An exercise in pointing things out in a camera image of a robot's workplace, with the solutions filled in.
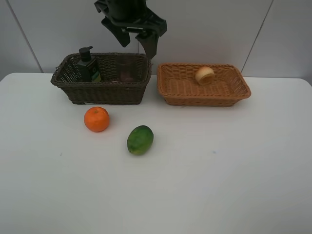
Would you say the dark brown wicker basket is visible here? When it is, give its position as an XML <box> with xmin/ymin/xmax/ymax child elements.
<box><xmin>51</xmin><ymin>53</ymin><xmax>152</xmax><ymax>105</ymax></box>

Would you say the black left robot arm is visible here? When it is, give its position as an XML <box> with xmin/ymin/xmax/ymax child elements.
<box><xmin>94</xmin><ymin>0</ymin><xmax>167</xmax><ymax>59</ymax></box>

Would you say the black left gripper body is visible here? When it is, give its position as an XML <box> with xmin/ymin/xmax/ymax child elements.
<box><xmin>94</xmin><ymin>0</ymin><xmax>167</xmax><ymax>37</ymax></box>

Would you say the orange mandarin fruit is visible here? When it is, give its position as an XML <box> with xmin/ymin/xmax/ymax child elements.
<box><xmin>84</xmin><ymin>107</ymin><xmax>110</xmax><ymax>132</ymax></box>

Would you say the tan wicker basket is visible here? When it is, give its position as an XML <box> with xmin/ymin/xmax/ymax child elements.
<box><xmin>157</xmin><ymin>63</ymin><xmax>251</xmax><ymax>107</ymax></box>

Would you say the brown bread bun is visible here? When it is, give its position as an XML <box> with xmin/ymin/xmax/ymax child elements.
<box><xmin>195</xmin><ymin>66</ymin><xmax>215</xmax><ymax>85</ymax></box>

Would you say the green mango fruit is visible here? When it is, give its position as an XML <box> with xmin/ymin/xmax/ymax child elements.
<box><xmin>127</xmin><ymin>125</ymin><xmax>154</xmax><ymax>156</ymax></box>

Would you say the dark green pump bottle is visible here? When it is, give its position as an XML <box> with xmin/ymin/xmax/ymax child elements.
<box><xmin>78</xmin><ymin>46</ymin><xmax>101</xmax><ymax>82</ymax></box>

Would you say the translucent purple plastic cup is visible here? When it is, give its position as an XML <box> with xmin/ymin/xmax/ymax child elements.
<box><xmin>116</xmin><ymin>55</ymin><xmax>134</xmax><ymax>82</ymax></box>

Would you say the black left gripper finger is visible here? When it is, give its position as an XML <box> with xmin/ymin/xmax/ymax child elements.
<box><xmin>101</xmin><ymin>21</ymin><xmax>131</xmax><ymax>47</ymax></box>
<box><xmin>136</xmin><ymin>31</ymin><xmax>158</xmax><ymax>59</ymax></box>

